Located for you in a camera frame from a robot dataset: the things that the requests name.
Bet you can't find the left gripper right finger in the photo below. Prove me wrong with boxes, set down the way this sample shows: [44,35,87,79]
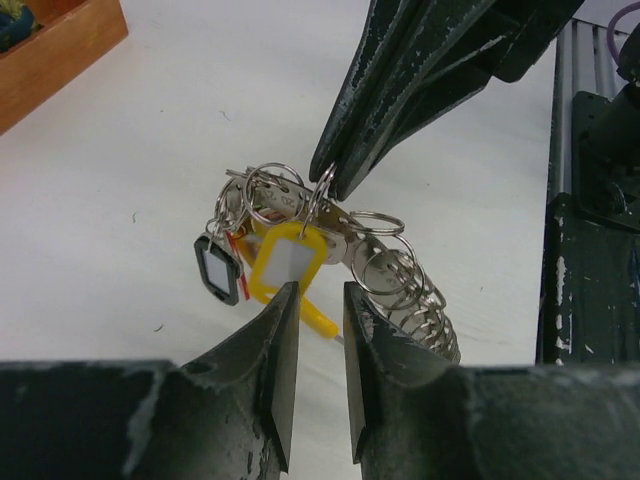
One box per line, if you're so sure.
[343,282,639,479]

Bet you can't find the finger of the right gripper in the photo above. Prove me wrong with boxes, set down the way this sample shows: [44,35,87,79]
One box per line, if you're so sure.
[309,0,424,181]
[332,1,582,201]

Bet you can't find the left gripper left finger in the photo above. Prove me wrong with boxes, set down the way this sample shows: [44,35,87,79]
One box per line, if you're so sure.
[1,283,300,479]

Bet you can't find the yellow tag key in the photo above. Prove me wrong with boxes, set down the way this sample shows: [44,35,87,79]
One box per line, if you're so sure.
[248,167,337,304]

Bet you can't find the metal key organizer ring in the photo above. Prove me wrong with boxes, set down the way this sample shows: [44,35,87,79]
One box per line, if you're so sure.
[214,160,462,369]

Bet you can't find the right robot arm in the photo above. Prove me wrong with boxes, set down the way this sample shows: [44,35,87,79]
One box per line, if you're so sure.
[310,1,639,365]

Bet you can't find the black tag key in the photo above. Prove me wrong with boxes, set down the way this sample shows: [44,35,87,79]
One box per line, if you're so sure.
[194,233,241,306]

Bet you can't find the red tag key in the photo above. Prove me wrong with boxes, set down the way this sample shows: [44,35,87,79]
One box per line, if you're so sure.
[225,231,250,301]

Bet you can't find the wooden compartment tray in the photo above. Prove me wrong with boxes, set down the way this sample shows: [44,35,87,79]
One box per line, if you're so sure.
[1,0,128,133]

